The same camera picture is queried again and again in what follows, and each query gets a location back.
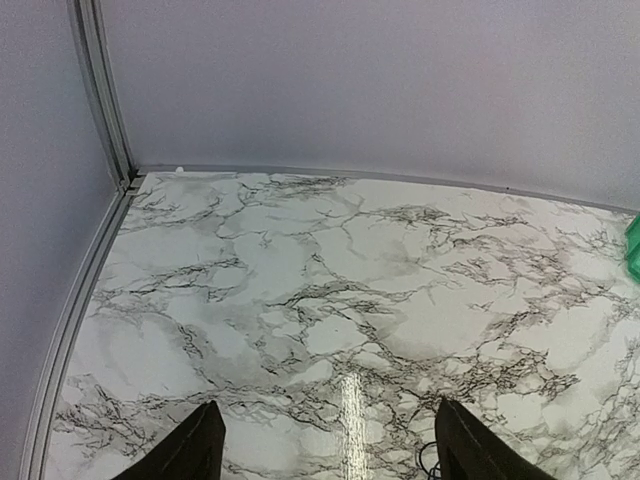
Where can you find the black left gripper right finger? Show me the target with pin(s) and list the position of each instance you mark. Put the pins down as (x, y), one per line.
(467, 449)

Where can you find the green plastic bin left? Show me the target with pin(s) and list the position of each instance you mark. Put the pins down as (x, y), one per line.
(632, 256)

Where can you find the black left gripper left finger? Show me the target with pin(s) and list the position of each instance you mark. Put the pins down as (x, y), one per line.
(193, 450)

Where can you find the aluminium left corner post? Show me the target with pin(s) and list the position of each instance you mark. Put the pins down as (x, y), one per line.
(90, 41)

